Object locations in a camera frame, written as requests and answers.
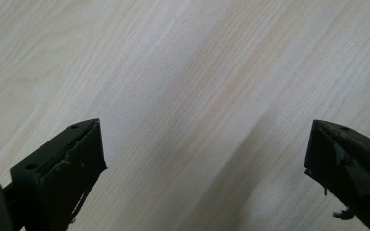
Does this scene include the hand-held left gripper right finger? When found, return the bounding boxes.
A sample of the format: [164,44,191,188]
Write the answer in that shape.
[304,119,370,231]

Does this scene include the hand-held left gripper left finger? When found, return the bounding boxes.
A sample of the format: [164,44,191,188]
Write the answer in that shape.
[1,117,108,231]

